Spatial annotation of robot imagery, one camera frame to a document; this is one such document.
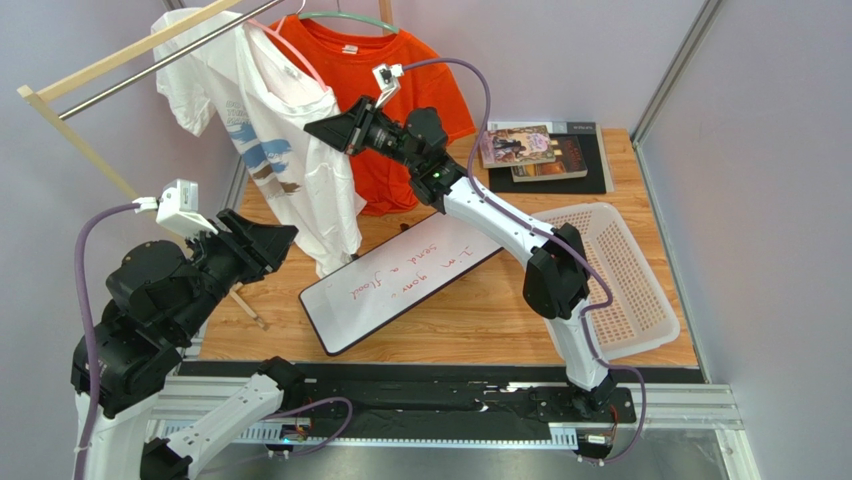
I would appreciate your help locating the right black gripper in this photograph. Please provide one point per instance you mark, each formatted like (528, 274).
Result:
(361, 127)

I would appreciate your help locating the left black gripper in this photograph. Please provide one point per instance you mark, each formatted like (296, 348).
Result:
(261, 247)

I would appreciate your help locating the white printed t shirt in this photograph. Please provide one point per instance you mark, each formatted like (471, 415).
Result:
(264, 101)

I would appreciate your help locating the pink clothes hanger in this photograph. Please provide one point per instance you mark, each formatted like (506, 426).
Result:
(276, 34)

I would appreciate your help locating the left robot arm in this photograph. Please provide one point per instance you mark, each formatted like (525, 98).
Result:
(161, 295)

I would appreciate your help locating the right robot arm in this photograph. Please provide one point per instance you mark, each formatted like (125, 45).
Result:
(557, 271)

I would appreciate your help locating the orange t shirt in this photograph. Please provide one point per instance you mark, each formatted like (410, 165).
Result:
(345, 63)

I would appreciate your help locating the green clothes hanger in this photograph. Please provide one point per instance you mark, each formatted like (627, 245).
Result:
(383, 21)

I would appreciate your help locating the whiteboard with red writing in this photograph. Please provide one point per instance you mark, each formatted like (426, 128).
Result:
(355, 301)

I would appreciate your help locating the pink cover book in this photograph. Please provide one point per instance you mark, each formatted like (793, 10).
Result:
(517, 146)

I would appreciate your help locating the dark red cover book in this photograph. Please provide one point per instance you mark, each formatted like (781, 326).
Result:
(569, 163)

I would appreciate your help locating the large black book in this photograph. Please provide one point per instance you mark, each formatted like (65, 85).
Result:
(598, 181)

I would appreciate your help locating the wooden clothes rack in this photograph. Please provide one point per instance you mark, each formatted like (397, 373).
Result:
(48, 188)

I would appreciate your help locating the white plastic basket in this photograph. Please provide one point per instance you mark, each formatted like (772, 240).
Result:
(640, 318)

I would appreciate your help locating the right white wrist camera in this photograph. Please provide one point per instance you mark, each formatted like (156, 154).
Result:
(387, 78)

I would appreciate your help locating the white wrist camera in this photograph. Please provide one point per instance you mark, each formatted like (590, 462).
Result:
(387, 78)
(176, 210)

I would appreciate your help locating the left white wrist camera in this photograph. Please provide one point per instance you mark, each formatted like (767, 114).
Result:
(176, 210)

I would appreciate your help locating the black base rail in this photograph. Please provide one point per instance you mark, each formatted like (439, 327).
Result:
(476, 406)

